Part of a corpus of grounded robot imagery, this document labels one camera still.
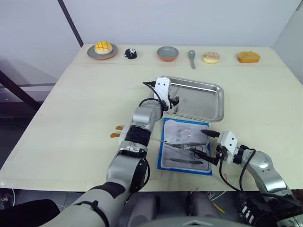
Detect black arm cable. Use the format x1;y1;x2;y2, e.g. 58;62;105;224
138;81;169;112
218;148;257;192

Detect silver scalpel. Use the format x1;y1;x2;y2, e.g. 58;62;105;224
165;157;205;165

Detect sprinkled donut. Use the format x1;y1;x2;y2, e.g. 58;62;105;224
202;52;221;64

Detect dark diagonal wall beam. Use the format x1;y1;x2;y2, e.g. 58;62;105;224
57;0;84;47

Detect small black and white toy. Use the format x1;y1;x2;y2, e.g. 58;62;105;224
123;48;137;60

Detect orange cake slice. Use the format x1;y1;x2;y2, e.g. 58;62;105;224
238;51;261;64

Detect black handled scissors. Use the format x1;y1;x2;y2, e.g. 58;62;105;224
188;146;205;158

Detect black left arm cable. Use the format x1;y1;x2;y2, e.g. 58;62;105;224
138;81;169;112

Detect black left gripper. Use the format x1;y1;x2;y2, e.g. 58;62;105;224
167;94;181;111

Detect yellow stick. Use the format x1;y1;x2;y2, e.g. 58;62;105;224
212;202;225;213

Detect yellow pineapple bun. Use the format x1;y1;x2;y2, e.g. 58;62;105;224
94;41;113;54

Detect dark metal frame bar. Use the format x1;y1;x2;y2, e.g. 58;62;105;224
0;70;41;109

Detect silver tweezers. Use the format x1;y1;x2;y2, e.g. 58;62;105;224
164;140;207;153

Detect black rounded shape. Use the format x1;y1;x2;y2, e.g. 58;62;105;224
0;199;61;227

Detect metal tray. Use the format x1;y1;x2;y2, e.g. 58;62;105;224
151;76;225;123

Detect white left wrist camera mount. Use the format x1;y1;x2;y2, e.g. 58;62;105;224
153;76;171;111

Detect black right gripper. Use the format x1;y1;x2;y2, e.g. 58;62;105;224
195;130;225;166

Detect blue surgical instrument pack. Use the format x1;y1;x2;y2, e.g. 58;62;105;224
157;117;213;177

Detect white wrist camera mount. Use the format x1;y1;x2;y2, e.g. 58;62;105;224
217;130;239;164
153;76;171;111

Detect grey plate with orange rim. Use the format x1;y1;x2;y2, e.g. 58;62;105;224
87;43;118;61

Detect grey spoon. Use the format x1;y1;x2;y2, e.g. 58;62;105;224
188;50;196;70

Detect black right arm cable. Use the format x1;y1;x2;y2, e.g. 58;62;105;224
218;148;257;192

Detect grey rounded robot leg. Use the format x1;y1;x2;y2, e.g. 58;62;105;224
188;191;222;219
129;192;161;227

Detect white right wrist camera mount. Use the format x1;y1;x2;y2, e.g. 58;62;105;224
217;130;239;164

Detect grey bowl with orange outside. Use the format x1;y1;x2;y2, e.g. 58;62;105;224
156;46;179;62

